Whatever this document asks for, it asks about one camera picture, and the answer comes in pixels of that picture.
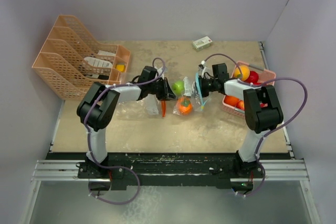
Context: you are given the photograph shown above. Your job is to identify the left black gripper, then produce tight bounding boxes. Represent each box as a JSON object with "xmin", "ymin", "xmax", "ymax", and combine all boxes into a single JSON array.
[{"xmin": 148, "ymin": 77, "xmax": 177, "ymax": 101}]

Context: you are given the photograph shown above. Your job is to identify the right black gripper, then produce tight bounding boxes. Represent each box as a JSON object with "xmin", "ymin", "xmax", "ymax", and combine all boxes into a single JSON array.
[{"xmin": 187, "ymin": 75, "xmax": 218, "ymax": 98}]

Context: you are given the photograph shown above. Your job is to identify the fake green apple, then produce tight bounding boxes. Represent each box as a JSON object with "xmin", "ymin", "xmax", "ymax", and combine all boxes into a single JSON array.
[{"xmin": 172, "ymin": 80, "xmax": 184, "ymax": 96}]

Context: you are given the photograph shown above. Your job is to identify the fake orange persimmon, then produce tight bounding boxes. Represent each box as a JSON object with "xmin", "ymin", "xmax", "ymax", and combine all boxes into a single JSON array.
[{"xmin": 177, "ymin": 97, "xmax": 193, "ymax": 115}]

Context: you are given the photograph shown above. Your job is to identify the zip bag of mixed fruit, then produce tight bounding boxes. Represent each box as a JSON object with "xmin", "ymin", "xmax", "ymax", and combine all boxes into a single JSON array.
[{"xmin": 173, "ymin": 72, "xmax": 209, "ymax": 116}]

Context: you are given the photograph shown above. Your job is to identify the zip bag of red apples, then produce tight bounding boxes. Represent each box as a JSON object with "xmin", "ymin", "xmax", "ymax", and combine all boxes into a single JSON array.
[{"xmin": 113, "ymin": 94, "xmax": 165, "ymax": 121}]

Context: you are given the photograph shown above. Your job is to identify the fake orange tangerine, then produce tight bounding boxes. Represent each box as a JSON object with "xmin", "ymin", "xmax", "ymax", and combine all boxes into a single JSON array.
[{"xmin": 224, "ymin": 95, "xmax": 240, "ymax": 107}]

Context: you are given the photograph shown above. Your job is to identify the fake yellow orange fruit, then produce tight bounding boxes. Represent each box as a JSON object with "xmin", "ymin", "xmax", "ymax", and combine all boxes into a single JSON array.
[{"xmin": 233, "ymin": 65, "xmax": 250, "ymax": 81}]

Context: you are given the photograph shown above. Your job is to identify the red fake apple one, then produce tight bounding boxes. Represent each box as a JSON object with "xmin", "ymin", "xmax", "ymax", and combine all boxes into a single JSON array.
[{"xmin": 245, "ymin": 70, "xmax": 259, "ymax": 84}]

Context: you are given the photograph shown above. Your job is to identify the pink perforated plastic basket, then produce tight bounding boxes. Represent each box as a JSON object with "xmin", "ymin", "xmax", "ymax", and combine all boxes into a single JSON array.
[{"xmin": 222, "ymin": 61, "xmax": 276, "ymax": 119}]

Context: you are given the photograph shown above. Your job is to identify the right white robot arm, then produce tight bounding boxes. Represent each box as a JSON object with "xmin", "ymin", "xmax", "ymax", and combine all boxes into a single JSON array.
[{"xmin": 194, "ymin": 63, "xmax": 284, "ymax": 177}]

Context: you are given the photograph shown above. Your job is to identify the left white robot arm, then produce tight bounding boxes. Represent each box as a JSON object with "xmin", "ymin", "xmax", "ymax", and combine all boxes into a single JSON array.
[{"xmin": 77, "ymin": 66, "xmax": 177, "ymax": 178}]

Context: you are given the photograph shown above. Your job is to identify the small white red box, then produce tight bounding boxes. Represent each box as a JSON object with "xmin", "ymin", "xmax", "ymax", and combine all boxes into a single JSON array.
[{"xmin": 192, "ymin": 36, "xmax": 213, "ymax": 51}]

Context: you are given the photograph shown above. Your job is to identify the yellow eraser block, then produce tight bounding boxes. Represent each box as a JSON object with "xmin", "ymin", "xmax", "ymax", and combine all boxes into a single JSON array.
[{"xmin": 115, "ymin": 64, "xmax": 125, "ymax": 72}]

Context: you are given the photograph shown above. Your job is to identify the white packet in organizer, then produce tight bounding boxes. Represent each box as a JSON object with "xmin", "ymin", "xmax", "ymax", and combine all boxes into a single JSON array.
[{"xmin": 84, "ymin": 50, "xmax": 116, "ymax": 69}]

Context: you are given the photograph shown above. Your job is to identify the orange desk file organizer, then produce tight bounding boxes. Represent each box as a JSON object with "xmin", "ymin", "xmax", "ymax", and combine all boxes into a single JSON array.
[{"xmin": 32, "ymin": 15, "xmax": 131, "ymax": 100}]

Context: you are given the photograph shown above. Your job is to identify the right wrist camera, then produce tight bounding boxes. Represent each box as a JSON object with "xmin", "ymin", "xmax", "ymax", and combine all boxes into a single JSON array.
[{"xmin": 198, "ymin": 60, "xmax": 210, "ymax": 78}]

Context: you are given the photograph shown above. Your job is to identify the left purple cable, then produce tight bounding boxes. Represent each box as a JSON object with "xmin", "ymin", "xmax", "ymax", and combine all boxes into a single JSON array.
[{"xmin": 83, "ymin": 57, "xmax": 167, "ymax": 205}]

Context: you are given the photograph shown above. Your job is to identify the purple cable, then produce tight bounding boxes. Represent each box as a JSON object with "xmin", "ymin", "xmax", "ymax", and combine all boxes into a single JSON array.
[
  {"xmin": 202, "ymin": 53, "xmax": 308, "ymax": 198},
  {"xmin": 83, "ymin": 57, "xmax": 167, "ymax": 205}
]

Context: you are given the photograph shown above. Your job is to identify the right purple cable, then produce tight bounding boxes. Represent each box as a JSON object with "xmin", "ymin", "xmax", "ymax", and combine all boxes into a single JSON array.
[{"xmin": 202, "ymin": 53, "xmax": 308, "ymax": 198}]

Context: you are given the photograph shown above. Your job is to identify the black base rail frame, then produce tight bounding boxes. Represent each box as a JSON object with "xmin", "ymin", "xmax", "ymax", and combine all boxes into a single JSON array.
[{"xmin": 33, "ymin": 153, "xmax": 309, "ymax": 192}]

